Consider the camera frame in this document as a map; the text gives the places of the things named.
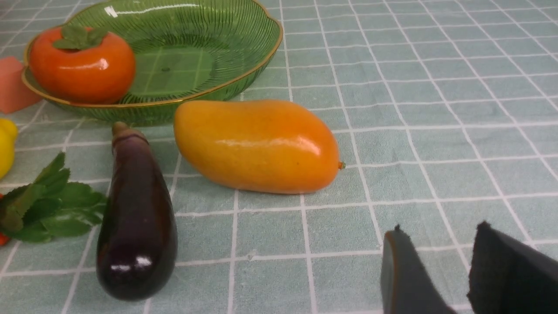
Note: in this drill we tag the green glass leaf plate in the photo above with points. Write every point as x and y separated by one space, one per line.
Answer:
185 50

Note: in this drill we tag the dark purple plastic eggplant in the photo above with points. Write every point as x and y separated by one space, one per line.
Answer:
137 243

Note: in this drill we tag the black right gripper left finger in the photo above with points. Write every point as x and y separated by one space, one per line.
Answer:
405 284

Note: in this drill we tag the orange plastic carrot with leaves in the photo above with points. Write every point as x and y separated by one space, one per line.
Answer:
51 206

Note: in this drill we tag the salmon pink foam cube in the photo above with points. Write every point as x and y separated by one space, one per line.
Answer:
14 94

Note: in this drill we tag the yellow plastic lemon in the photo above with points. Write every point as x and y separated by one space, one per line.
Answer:
8 137

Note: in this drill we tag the orange yellow plastic mango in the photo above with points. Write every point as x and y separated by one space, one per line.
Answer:
271 145

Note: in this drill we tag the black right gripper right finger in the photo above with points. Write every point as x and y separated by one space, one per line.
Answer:
509 277

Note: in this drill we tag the orange plastic persimmon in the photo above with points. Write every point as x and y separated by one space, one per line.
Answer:
82 64

